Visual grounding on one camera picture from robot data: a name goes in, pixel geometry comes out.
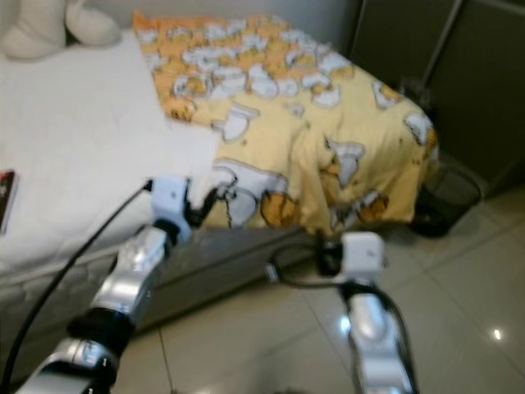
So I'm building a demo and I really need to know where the yellow orange cartoon quilt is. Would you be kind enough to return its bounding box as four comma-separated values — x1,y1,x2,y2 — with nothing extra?
131,12,440,239

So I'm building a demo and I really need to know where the white quilted mattress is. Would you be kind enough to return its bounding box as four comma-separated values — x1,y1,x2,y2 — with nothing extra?
0,33,304,362

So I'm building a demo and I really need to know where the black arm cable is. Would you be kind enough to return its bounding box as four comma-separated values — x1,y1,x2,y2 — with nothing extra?
2,182,155,394
267,261,345,290

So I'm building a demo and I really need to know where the cream plush toy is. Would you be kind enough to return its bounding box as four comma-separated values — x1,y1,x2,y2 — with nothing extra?
2,0,122,60

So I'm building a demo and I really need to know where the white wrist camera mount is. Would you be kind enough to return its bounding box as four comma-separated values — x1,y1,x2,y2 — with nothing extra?
151,176,191,231
340,231,385,284

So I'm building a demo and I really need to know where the dark wardrobe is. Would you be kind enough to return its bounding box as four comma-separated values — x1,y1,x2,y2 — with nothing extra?
345,0,525,194

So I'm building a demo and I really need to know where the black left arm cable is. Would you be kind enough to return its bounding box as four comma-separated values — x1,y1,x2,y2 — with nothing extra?
2,182,155,394

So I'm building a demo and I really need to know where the black mesh waste bin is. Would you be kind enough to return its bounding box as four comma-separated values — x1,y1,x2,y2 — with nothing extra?
410,156,483,239

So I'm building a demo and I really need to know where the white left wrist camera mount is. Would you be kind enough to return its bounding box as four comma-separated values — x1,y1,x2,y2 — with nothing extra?
151,176,191,231

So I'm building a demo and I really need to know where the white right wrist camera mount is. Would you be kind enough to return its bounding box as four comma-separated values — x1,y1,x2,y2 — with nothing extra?
340,231,385,284

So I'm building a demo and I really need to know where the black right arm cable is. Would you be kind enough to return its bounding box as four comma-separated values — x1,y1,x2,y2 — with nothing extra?
267,261,345,290

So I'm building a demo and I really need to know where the dark book red cover art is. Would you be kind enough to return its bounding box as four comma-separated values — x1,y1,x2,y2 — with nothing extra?
0,169,19,236

